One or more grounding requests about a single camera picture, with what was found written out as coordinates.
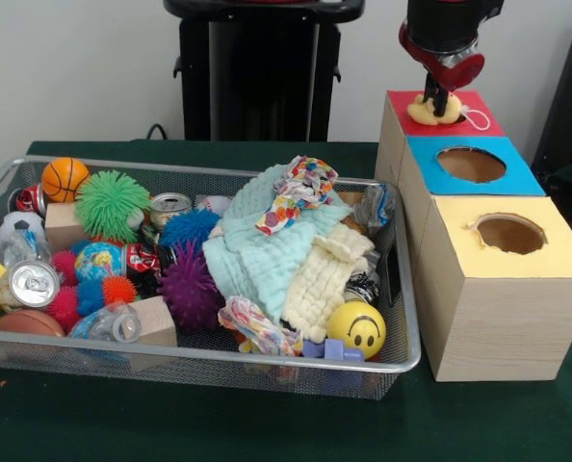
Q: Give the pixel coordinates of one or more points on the orange basketball toy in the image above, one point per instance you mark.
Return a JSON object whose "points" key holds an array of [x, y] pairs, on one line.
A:
{"points": [[64, 179]]}

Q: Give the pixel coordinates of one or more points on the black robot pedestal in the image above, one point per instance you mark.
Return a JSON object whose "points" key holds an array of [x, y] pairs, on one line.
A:
{"points": [[262, 72]]}

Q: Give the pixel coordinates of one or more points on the dented silver can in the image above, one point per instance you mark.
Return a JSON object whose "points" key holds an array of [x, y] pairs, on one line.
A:
{"points": [[362, 286]]}

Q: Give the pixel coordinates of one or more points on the yellow plush toy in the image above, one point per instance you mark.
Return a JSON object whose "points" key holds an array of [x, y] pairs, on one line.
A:
{"points": [[423, 113]]}

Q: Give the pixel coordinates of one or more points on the cream waffle cloth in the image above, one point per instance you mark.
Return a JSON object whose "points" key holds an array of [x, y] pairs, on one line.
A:
{"points": [[324, 279]]}

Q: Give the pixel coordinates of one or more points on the blue globe ball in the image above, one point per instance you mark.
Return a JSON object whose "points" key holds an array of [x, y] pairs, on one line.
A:
{"points": [[98, 260]]}

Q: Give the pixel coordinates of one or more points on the crumpled printed snack wrapper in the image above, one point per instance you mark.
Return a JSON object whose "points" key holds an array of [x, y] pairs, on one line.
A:
{"points": [[259, 327]]}

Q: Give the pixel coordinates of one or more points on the silver pull-tab can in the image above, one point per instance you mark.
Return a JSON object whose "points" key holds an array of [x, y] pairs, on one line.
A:
{"points": [[28, 284]]}

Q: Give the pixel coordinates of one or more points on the purple plastic toy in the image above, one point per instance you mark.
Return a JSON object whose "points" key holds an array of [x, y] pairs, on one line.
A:
{"points": [[334, 349]]}

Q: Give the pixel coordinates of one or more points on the wooden three-hole box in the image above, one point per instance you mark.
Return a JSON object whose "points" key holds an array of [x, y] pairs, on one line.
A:
{"points": [[507, 327]]}

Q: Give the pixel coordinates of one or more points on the silver drink can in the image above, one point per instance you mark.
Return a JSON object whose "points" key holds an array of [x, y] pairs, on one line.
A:
{"points": [[170, 208]]}

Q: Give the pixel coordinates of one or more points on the colourful dotted crumpled wrapper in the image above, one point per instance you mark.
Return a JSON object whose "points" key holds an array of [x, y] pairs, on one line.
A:
{"points": [[295, 192]]}

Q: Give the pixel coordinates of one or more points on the red drink can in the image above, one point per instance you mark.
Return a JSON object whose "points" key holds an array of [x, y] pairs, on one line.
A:
{"points": [[30, 198]]}

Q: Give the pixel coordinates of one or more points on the dark green tablecloth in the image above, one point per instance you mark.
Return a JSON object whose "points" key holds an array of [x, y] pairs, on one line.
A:
{"points": [[267, 428]]}

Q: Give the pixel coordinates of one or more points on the multicolour spiky caterpillar toy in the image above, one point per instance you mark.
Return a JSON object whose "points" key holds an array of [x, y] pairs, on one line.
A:
{"points": [[81, 296]]}

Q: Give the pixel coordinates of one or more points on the blue spiky ball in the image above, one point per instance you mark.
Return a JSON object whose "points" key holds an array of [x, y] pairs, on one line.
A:
{"points": [[189, 228]]}

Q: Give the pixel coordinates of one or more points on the silver mesh bin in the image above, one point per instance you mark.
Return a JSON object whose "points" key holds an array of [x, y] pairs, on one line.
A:
{"points": [[401, 346]]}

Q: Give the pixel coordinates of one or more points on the crushed red black can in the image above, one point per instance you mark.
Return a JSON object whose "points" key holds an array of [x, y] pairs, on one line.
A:
{"points": [[144, 262]]}

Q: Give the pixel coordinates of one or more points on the mint waffle cloth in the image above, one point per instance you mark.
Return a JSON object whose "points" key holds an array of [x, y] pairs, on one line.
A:
{"points": [[252, 250]]}

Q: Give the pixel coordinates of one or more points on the crushed clear plastic bottle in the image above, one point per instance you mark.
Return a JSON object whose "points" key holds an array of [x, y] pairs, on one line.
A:
{"points": [[108, 325], [21, 248]]}

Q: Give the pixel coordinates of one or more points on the black white soccer ball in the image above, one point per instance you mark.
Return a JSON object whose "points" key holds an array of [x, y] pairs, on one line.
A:
{"points": [[21, 222]]}

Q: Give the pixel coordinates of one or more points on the black stand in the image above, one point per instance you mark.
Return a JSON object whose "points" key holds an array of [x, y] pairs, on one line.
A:
{"points": [[570, 120]]}

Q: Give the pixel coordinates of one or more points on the plain wooden block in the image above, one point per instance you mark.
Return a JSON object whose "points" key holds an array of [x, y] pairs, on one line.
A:
{"points": [[62, 223], [157, 320]]}

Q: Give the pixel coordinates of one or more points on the yellow smiley ball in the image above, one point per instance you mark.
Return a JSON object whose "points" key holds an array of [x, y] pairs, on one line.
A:
{"points": [[357, 327]]}

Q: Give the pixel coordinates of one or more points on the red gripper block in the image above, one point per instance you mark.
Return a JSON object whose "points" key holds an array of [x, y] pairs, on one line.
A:
{"points": [[454, 72]]}

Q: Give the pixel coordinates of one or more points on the purple spiky ball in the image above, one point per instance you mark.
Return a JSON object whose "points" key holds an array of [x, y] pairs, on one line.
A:
{"points": [[189, 289]]}

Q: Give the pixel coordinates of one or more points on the white baseball toy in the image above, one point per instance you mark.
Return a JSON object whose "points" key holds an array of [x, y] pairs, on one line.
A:
{"points": [[214, 203]]}

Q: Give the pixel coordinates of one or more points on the green spiky ball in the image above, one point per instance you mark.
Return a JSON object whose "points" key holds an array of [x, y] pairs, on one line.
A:
{"points": [[112, 204]]}

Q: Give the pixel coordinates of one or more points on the brown football toy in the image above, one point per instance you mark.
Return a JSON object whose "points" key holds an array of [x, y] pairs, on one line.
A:
{"points": [[28, 322]]}

